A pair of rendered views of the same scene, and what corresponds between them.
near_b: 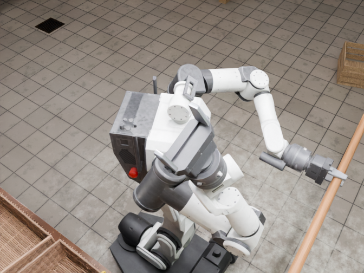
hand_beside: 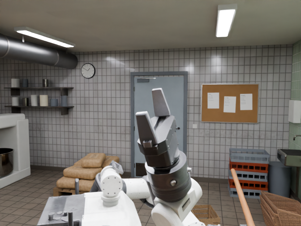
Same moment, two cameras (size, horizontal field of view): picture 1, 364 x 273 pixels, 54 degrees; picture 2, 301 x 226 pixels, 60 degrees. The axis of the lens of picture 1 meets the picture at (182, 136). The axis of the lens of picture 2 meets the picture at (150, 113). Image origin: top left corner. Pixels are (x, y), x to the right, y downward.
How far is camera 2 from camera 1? 0.49 m
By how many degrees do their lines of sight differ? 48
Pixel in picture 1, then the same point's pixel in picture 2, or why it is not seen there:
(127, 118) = (55, 212)
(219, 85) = (131, 189)
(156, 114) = (84, 204)
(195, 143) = (164, 125)
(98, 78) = not seen: outside the picture
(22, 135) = not seen: outside the picture
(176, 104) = (109, 175)
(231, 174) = (192, 188)
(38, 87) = not seen: outside the picture
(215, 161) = (182, 156)
